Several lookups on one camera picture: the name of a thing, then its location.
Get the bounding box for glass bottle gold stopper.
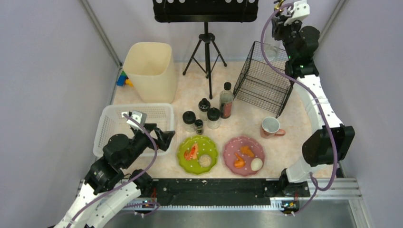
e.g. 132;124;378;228
264;9;283;62

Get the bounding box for black-lid jar white beads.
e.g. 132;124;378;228
182;111;196;133

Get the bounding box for shiny black-lid spice jar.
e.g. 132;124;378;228
198;98;211;121

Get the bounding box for black-lid clear jar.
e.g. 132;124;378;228
207;107;221;129

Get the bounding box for tall sauce bottle black cap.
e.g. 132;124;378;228
219;82;234;119

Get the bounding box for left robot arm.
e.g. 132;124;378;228
55;123;175;228

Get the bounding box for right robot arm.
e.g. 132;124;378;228
271;13;355;195

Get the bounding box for toy shrimp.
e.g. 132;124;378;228
184;143;199;161

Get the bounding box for white plastic perforated basket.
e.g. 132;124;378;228
93;103;175;157

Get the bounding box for small pepper shaker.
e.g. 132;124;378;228
194;119;204;135

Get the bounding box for green polka dot plate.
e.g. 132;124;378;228
176;135;219;175

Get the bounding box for toy dumpling bun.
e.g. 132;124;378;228
198;154;212;168

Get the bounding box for colourful toy blocks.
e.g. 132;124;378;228
116;71;134;87

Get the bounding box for cream plastic waste bin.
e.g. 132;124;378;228
123;42;178;103

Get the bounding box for toy fried chicken piece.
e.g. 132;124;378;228
240;146;255;158

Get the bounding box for black tripod music stand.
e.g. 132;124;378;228
153;0;259;99

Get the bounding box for pink ceramic mug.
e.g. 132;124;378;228
260;117;286;139

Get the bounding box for toy white egg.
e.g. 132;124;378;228
250;158;263;171

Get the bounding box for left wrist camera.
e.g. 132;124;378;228
121;111;147;130

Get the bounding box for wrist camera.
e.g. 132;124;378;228
121;111;147;130
284;0;310;26

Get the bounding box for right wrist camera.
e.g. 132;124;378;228
284;0;310;26

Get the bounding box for black wire basket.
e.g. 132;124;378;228
233;41;294;117

